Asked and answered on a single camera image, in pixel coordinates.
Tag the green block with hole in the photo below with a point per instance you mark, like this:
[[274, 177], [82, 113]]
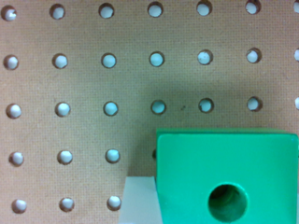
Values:
[[227, 176]]

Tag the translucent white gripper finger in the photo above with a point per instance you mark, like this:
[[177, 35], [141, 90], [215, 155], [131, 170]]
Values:
[[140, 204]]

